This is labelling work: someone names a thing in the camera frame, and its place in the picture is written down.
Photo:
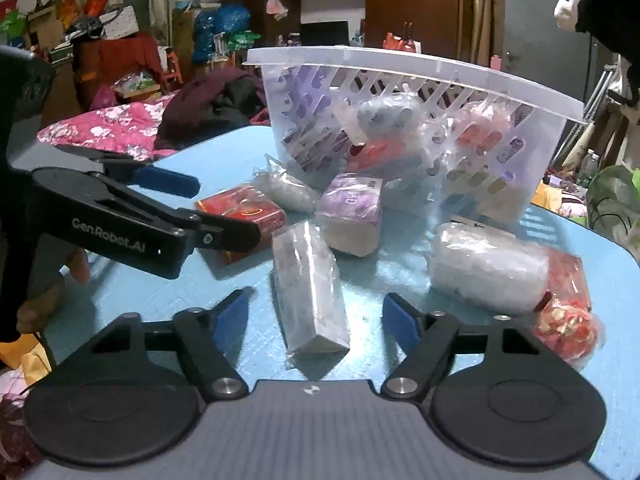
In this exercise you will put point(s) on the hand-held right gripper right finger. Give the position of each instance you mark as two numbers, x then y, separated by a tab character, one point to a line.
400	317

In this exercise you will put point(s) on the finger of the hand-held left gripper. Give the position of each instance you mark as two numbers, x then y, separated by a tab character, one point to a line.
170	181
230	235

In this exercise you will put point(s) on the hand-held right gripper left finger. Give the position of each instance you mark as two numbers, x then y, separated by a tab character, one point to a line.
231	312

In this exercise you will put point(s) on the red box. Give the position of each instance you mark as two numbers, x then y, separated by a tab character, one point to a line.
240	215

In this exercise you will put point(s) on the grey bundle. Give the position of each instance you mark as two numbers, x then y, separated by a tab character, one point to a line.
287	190

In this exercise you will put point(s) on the clear silver box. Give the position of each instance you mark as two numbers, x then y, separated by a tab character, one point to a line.
312	285

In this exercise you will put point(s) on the large white roll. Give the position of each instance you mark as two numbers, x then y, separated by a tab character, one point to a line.
485	267

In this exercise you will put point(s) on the purple tissue pack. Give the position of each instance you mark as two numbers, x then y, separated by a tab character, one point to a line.
350	212

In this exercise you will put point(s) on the large purple white box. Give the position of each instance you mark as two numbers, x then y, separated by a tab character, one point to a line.
310	110

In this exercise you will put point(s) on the red packet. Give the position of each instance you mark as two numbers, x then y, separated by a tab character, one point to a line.
400	42
567	310

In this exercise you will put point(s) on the white plastic basket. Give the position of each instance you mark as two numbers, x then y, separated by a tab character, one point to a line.
500	180

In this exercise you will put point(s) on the dark navy packet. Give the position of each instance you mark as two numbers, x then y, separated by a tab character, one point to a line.
392	115

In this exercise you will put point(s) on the person's left hand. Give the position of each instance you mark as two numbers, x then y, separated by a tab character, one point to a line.
80	267

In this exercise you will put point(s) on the pink floral blanket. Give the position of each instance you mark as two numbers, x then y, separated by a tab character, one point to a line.
110	122

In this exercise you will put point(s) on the dark maroon clothing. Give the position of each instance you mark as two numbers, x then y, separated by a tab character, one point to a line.
210	102

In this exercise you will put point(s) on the red plastic stool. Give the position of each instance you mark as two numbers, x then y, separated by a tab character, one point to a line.
172	67

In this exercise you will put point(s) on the red cloth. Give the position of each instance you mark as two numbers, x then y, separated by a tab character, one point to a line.
120	60

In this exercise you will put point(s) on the blue plastic bags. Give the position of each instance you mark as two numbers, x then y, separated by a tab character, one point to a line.
220	30

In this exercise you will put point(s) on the white gift box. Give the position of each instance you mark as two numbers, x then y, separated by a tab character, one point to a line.
120	22

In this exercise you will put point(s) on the hanging white plastic bag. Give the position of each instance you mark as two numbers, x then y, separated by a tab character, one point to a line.
276	2

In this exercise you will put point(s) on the black monitor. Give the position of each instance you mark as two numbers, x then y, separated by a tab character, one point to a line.
324	34

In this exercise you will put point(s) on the purple floral cloth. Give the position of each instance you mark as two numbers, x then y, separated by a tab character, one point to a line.
15	435

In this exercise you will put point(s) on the green and white tote bag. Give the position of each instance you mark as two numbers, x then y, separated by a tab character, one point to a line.
615	205

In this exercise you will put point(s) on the metal crutches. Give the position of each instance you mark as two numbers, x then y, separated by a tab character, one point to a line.
592	105

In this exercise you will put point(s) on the brown wooden wardrobe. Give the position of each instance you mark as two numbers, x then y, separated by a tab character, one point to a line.
410	0

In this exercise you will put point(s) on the grey door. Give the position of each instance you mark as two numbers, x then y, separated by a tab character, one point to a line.
530	25

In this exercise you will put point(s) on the white and black hanging jacket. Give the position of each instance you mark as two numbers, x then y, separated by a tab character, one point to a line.
605	15

